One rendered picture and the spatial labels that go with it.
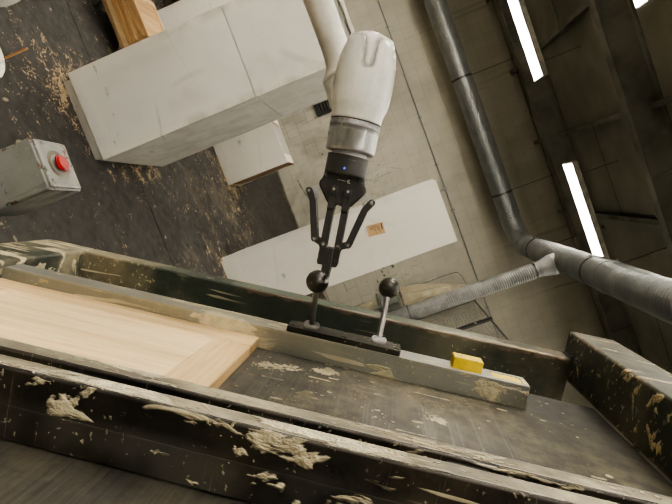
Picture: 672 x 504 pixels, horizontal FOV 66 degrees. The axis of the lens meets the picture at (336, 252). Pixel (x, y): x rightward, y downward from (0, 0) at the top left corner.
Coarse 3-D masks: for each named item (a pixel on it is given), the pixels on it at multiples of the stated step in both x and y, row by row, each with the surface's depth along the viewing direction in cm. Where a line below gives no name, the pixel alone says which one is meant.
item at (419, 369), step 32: (64, 288) 92; (96, 288) 92; (128, 288) 96; (192, 320) 90; (224, 320) 90; (256, 320) 92; (288, 352) 89; (320, 352) 88; (352, 352) 88; (448, 384) 87; (480, 384) 86; (512, 384) 86
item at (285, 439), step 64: (0, 384) 47; (64, 384) 46; (128, 384) 50; (192, 384) 51; (64, 448) 47; (128, 448) 46; (192, 448) 46; (256, 448) 45; (320, 448) 44; (384, 448) 46; (448, 448) 48
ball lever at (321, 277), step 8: (312, 272) 84; (320, 272) 84; (312, 280) 83; (320, 280) 83; (328, 280) 84; (312, 288) 84; (320, 288) 83; (312, 304) 87; (312, 312) 88; (312, 320) 89; (312, 328) 90
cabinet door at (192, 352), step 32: (0, 288) 87; (32, 288) 91; (0, 320) 73; (32, 320) 76; (64, 320) 79; (96, 320) 82; (128, 320) 85; (160, 320) 87; (96, 352) 69; (128, 352) 71; (160, 352) 73; (192, 352) 76; (224, 352) 78
